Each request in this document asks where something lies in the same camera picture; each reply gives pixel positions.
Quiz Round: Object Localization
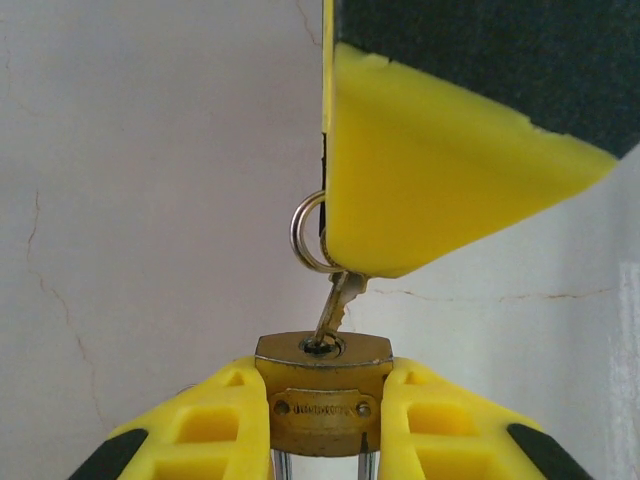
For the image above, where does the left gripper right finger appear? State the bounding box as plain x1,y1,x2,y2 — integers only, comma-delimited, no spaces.
377,356,586,480

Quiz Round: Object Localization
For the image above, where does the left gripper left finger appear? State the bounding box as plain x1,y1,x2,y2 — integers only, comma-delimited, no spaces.
74,355,274,480

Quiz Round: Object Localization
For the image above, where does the brass padlock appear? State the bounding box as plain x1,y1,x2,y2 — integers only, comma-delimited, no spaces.
254,331,395,480

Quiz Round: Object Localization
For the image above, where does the brass key with ring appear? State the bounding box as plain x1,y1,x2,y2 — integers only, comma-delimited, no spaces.
289,188,371,351

